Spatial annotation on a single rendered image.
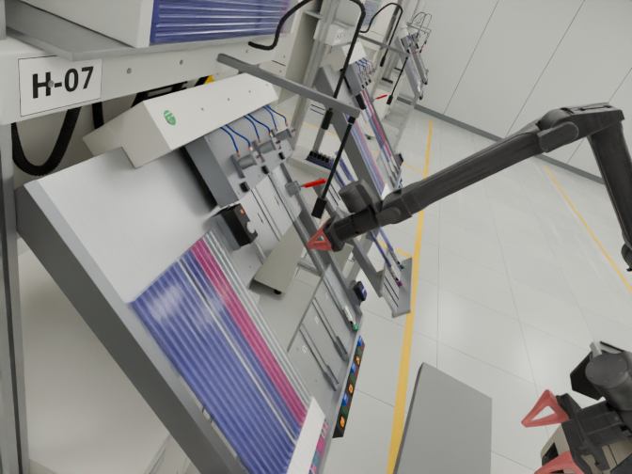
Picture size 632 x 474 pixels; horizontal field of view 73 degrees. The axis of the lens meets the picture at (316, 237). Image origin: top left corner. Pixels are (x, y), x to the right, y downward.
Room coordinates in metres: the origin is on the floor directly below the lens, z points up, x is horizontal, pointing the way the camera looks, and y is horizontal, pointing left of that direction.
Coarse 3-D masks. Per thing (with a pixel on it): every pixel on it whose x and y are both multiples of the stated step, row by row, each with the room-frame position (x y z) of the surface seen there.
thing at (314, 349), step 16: (320, 288) 0.92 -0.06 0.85; (320, 304) 0.88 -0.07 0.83; (336, 304) 0.95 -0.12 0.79; (304, 320) 0.78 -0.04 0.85; (320, 320) 0.84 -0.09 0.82; (336, 320) 0.91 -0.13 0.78; (304, 336) 0.74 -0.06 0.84; (320, 336) 0.80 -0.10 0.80; (336, 336) 0.86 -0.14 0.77; (288, 352) 0.66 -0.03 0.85; (304, 352) 0.71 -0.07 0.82; (320, 352) 0.76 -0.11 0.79; (336, 352) 0.83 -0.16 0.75; (304, 368) 0.68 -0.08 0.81; (320, 368) 0.73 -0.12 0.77; (336, 368) 0.79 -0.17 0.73; (320, 384) 0.70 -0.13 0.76; (336, 384) 0.75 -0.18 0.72; (320, 400) 0.66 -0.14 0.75; (240, 464) 0.40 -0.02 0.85
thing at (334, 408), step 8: (360, 320) 1.00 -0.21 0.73; (360, 328) 0.97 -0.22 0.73; (352, 336) 0.93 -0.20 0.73; (352, 344) 0.89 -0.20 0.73; (352, 352) 0.86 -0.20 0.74; (344, 360) 0.83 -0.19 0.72; (352, 360) 0.84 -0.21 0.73; (344, 368) 0.80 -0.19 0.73; (344, 376) 0.77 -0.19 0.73; (344, 384) 0.75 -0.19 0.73; (336, 392) 0.72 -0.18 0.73; (336, 400) 0.70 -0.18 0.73; (336, 408) 0.67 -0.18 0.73; (328, 416) 0.65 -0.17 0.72; (336, 416) 0.65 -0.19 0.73; (328, 424) 0.63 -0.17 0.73; (328, 432) 0.60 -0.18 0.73; (328, 440) 0.58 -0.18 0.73; (328, 448) 0.57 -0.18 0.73; (320, 456) 0.55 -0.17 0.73; (320, 464) 0.53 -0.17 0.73; (320, 472) 0.51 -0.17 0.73
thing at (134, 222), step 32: (96, 160) 0.53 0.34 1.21; (128, 160) 0.59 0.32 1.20; (160, 160) 0.65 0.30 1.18; (64, 192) 0.45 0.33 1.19; (96, 192) 0.49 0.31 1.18; (128, 192) 0.55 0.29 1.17; (160, 192) 0.61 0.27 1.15; (192, 192) 0.68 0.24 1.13; (256, 192) 0.88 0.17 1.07; (96, 224) 0.46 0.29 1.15; (128, 224) 0.51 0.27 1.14; (160, 224) 0.56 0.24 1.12; (192, 224) 0.63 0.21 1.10; (256, 224) 0.81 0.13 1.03; (288, 224) 0.94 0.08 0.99; (96, 256) 0.43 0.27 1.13; (128, 256) 0.47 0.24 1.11; (160, 256) 0.52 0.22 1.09; (256, 256) 0.75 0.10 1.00; (128, 288) 0.44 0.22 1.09; (160, 352) 0.41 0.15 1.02
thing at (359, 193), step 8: (352, 184) 0.97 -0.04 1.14; (360, 184) 0.95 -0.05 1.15; (344, 192) 0.94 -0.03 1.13; (352, 192) 0.94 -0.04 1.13; (360, 192) 0.95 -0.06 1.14; (368, 192) 0.95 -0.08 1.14; (344, 200) 0.94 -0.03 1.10; (352, 200) 0.94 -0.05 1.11; (360, 200) 0.94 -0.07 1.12; (368, 200) 0.95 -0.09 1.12; (376, 200) 0.97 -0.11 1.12; (352, 208) 0.94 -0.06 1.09; (360, 208) 0.94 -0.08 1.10; (376, 208) 0.94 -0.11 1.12; (392, 208) 0.92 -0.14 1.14; (376, 216) 0.92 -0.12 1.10; (384, 216) 0.92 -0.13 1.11; (392, 216) 0.91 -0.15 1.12; (400, 216) 0.92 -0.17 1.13; (384, 224) 0.92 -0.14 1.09
